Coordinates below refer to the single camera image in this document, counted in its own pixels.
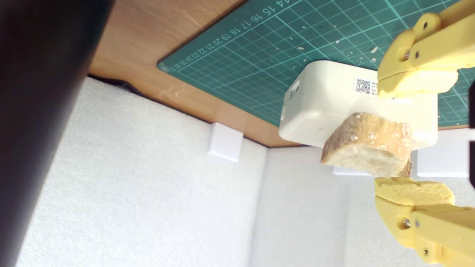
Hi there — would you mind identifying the green cutting mat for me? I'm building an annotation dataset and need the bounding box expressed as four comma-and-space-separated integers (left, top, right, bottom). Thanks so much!
156, 0, 475, 128

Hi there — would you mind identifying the black two-slot toaster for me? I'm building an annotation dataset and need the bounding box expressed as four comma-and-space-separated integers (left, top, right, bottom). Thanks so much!
0, 0, 115, 267

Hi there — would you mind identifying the white wall clip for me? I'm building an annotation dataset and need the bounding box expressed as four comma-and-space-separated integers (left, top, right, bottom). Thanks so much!
208, 122, 244, 162
332, 165, 373, 177
416, 128, 475, 178

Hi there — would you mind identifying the white block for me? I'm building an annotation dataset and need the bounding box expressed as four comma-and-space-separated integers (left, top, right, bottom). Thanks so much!
278, 60, 439, 149

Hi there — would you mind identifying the brown bread slice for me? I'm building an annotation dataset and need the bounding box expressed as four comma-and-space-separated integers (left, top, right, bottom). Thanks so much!
320, 112, 413, 178

